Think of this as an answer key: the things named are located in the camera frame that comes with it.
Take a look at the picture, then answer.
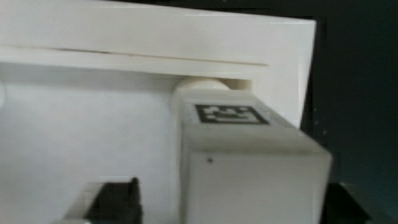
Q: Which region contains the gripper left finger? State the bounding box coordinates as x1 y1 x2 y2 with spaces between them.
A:
58 177 143 224

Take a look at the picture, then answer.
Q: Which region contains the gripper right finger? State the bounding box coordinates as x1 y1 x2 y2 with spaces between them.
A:
325 183 376 224

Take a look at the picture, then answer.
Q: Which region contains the white square tabletop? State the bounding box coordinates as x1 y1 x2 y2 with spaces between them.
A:
0 0 314 224

